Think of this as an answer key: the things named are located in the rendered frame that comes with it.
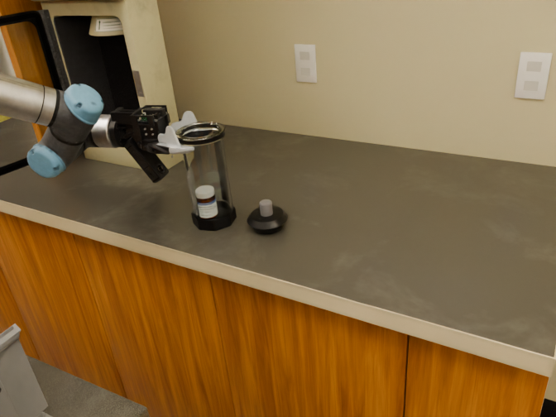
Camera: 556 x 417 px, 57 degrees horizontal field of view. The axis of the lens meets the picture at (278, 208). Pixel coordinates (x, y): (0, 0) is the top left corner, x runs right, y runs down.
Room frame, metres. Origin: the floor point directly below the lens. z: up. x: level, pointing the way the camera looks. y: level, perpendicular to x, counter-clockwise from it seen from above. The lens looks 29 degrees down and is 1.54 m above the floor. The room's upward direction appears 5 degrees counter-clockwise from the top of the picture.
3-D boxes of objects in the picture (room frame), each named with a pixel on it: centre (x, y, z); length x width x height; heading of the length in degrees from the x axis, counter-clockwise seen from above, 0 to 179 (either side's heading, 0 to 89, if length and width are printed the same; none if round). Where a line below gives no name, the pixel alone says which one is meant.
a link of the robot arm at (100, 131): (1.12, 0.36, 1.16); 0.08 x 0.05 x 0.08; 162
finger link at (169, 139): (1.02, 0.21, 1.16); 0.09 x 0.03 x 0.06; 48
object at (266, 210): (1.00, 0.03, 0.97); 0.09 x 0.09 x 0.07
